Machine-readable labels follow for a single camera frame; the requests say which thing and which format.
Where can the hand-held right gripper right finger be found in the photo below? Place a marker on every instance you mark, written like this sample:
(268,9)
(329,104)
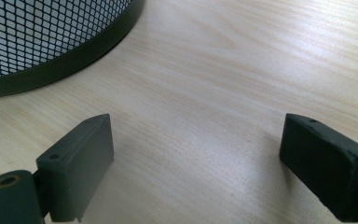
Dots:
(323,168)

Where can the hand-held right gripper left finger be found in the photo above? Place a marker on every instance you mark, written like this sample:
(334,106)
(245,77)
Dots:
(74,174)

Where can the black mesh metal basket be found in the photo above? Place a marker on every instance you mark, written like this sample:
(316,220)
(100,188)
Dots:
(43,40)

